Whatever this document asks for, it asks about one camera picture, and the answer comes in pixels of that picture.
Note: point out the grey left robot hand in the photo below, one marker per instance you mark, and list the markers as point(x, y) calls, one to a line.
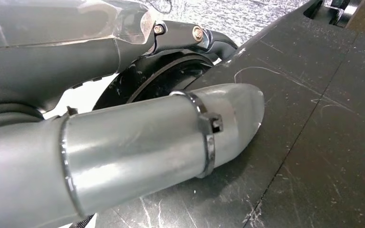
point(44, 47)

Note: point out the black robot leg linkage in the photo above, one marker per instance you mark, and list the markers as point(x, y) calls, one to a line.
point(336, 12)

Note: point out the black scratched robot leg panel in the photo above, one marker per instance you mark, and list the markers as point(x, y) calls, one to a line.
point(295, 157)

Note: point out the black round robot joint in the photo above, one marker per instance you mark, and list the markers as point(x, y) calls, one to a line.
point(157, 78)

